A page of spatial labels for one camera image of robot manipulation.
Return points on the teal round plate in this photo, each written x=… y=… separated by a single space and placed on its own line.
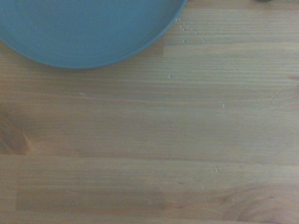
x=79 y=30

